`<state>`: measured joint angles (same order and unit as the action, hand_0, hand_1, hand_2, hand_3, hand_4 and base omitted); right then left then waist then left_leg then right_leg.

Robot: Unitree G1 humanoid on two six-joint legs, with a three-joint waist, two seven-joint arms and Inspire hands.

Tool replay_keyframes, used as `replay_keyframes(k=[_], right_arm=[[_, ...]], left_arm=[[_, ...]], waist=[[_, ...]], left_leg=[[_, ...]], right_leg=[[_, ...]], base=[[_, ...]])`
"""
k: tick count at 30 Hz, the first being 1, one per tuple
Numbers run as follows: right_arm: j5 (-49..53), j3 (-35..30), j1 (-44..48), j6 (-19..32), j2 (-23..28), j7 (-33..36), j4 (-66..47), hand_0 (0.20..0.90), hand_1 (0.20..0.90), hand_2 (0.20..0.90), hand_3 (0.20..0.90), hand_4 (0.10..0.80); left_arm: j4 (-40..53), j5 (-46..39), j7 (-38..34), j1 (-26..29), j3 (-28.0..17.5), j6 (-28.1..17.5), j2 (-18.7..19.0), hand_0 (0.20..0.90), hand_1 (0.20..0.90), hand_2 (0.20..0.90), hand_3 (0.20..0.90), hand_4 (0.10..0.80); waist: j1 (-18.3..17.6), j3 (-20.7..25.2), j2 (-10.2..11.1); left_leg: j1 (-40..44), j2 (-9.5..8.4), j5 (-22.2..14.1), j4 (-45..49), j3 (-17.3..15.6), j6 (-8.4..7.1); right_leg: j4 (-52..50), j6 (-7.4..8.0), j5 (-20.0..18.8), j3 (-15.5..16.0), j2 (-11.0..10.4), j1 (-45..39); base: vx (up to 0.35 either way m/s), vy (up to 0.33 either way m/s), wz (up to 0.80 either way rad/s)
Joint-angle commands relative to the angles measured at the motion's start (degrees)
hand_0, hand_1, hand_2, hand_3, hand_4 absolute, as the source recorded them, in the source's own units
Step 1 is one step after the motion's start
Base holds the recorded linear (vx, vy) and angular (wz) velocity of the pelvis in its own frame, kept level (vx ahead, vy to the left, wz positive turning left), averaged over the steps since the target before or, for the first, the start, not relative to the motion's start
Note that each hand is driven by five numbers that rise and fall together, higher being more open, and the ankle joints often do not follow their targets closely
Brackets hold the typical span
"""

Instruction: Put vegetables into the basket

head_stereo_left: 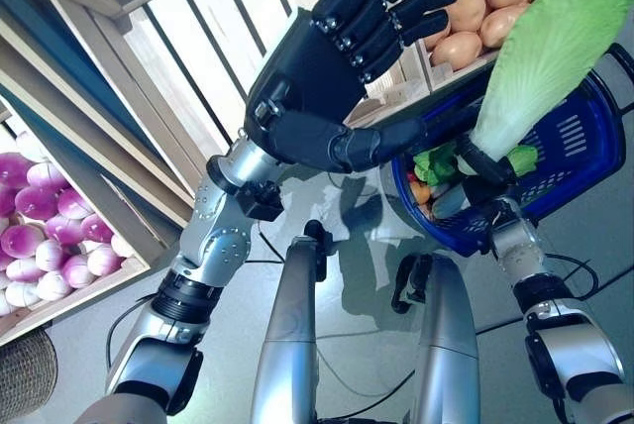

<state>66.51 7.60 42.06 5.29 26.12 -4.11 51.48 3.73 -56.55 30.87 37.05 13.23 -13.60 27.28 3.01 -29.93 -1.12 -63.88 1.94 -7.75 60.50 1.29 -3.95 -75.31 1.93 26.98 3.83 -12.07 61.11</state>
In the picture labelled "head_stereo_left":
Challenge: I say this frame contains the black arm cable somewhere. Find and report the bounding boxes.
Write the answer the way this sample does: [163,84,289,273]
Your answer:
[104,293,159,366]
[542,251,600,296]

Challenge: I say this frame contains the silver left robot leg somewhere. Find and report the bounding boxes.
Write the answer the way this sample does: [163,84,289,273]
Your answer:
[247,220,331,424]

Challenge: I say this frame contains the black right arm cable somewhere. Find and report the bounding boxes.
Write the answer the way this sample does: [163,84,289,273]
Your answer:
[542,251,600,296]

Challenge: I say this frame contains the silver right robot leg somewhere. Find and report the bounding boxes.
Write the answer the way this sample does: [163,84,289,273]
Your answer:
[390,251,481,424]

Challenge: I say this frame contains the blue plastic shopping basket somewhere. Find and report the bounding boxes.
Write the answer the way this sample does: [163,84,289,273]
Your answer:
[378,42,626,257]

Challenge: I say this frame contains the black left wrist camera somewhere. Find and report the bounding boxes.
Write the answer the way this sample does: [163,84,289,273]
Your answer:
[232,178,286,222]

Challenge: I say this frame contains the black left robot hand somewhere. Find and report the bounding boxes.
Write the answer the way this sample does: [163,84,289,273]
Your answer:
[243,0,462,175]

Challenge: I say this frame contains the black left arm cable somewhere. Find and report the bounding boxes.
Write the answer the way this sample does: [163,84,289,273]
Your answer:
[104,293,159,366]

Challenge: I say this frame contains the small orange round vegetable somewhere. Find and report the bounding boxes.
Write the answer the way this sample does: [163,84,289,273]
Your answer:
[409,180,433,205]

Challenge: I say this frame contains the wooden potato crate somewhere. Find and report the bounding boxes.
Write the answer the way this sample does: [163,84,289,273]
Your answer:
[341,0,634,121]

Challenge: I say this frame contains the woven wicker basket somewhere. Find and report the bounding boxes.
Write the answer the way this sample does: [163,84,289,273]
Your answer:
[0,328,59,420]

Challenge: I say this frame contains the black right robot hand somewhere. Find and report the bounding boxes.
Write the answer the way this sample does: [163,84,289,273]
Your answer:
[458,139,519,207]

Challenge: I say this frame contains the silver robot leg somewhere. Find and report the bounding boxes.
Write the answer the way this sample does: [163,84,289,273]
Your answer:
[390,251,481,424]
[247,220,331,424]

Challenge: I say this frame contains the purple white turnip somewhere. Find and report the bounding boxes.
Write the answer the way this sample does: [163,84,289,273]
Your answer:
[0,224,47,260]
[34,239,68,271]
[79,213,115,245]
[5,258,47,282]
[14,131,51,162]
[27,160,70,192]
[56,188,95,221]
[14,185,59,221]
[0,184,19,220]
[86,245,125,277]
[61,255,96,290]
[3,280,42,309]
[109,233,138,260]
[0,152,32,190]
[45,214,85,246]
[37,269,74,302]

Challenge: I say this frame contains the wooden turnip crate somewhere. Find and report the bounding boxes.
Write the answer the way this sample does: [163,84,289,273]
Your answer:
[0,91,153,346]

